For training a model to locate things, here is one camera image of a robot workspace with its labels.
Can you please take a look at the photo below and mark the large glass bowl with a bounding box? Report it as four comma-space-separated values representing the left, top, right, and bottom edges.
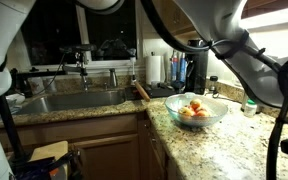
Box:
164, 93, 229, 128

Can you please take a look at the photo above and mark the wooden rolling pin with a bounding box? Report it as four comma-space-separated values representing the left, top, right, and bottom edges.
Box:
133, 81, 152, 103

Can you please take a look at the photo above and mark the black flat tray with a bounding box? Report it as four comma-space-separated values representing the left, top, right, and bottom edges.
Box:
123, 83, 187, 100

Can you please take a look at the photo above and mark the paper towel roll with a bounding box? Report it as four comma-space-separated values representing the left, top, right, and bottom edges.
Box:
145, 54, 165, 86

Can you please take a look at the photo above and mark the white dish brush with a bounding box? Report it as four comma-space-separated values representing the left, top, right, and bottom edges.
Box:
129, 56, 138, 85

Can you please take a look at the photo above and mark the pale spray bottle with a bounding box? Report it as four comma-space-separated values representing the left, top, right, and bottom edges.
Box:
163, 51, 172, 83

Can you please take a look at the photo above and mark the metal soap dispenser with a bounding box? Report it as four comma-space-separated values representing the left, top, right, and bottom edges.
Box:
108, 68, 119, 89

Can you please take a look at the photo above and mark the spray bottle red label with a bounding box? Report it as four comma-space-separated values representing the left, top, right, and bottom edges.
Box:
170, 49, 179, 83

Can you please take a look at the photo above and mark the blue spray bottle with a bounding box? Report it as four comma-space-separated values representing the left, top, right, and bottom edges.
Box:
178, 49, 188, 84

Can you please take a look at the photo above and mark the orange fruit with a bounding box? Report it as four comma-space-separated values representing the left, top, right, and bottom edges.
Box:
195, 109, 212, 118
178, 106, 196, 118

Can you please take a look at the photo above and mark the yellow red apple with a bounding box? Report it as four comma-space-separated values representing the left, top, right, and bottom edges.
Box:
189, 98, 203, 111

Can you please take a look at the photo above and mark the tall black appliance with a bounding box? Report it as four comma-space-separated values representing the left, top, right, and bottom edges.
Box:
185, 39, 209, 95

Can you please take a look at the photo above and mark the chrome kitchen faucet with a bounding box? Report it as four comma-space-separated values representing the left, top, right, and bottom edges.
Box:
63, 52, 91, 92

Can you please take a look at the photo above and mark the small jar black lid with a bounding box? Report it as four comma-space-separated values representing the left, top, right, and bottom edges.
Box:
208, 75, 219, 93

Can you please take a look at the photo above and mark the stainless steel sink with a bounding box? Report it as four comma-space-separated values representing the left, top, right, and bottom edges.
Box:
15, 89, 127, 116

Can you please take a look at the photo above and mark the wooden base cabinet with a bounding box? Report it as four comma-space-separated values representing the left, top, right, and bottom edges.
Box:
0, 111, 185, 180

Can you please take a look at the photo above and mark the white framed window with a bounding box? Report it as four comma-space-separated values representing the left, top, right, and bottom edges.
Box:
17, 0, 144, 72

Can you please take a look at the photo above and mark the white mug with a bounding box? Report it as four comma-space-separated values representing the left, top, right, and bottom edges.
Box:
28, 77, 46, 95
43, 78, 58, 94

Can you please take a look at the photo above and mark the metal cup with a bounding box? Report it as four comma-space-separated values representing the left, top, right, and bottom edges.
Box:
240, 93, 250, 112

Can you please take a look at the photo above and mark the small bottle green cap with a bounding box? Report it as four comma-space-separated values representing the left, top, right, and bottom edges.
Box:
243, 98, 258, 118

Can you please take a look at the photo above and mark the light wooden board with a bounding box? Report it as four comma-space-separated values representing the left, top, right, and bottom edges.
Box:
28, 140, 70, 162

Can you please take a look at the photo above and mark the black equipment orange tag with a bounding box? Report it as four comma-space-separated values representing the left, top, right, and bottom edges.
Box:
10, 150, 82, 180

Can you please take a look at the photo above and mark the black stand pole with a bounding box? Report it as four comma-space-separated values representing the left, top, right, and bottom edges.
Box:
0, 95, 32, 164

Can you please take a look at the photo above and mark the under cabinet light strip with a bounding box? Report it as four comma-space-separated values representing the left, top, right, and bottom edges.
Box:
240, 4, 288, 32

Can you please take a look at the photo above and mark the black power cable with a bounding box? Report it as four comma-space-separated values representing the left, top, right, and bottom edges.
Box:
203, 89, 235, 102

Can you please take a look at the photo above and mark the black stereo camera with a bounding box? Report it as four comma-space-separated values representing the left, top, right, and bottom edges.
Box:
59, 43, 98, 55

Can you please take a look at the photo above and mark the wooden wall cabinet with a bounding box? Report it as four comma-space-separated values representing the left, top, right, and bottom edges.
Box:
150, 0, 200, 38

